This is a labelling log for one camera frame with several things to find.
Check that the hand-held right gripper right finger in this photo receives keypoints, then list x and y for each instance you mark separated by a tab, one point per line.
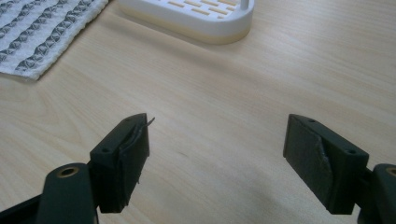
323	165

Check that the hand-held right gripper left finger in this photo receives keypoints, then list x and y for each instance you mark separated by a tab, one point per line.
120	168

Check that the white grey patterned cloth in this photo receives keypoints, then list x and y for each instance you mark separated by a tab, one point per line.
42	32

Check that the white slotted soap dish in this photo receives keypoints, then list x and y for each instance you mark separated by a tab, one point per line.
193	17

